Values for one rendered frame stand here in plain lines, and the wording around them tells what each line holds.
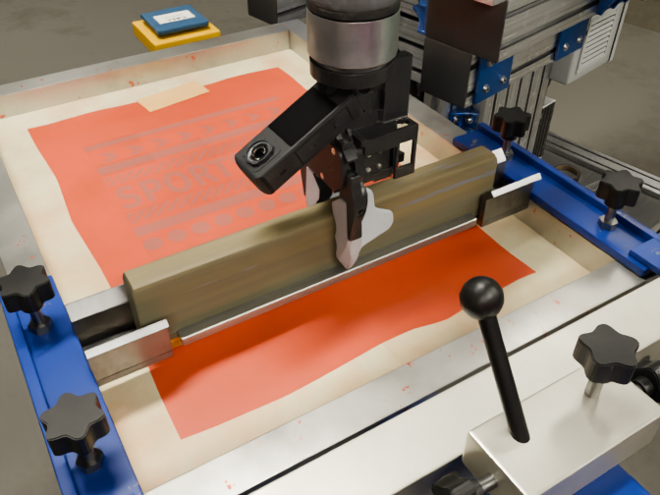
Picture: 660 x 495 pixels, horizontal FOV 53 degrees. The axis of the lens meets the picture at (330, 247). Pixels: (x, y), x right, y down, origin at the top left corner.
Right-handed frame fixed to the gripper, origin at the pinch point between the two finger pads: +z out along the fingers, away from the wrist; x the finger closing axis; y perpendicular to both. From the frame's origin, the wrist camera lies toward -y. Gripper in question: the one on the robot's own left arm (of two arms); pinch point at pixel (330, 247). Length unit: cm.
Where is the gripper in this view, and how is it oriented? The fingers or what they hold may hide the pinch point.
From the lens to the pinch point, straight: 67.9
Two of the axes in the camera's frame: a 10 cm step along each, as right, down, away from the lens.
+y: 8.6, -3.3, 4.0
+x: -5.2, -5.5, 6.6
